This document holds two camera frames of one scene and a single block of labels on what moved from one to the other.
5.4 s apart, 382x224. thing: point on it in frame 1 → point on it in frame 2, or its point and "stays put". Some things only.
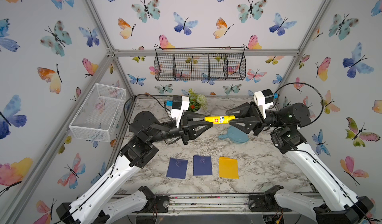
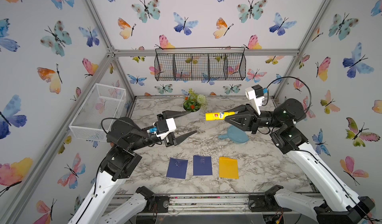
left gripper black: (185, 125) → (175, 141)
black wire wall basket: (200, 63) stays put
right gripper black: (255, 124) stays put
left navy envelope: (177, 168) stays put
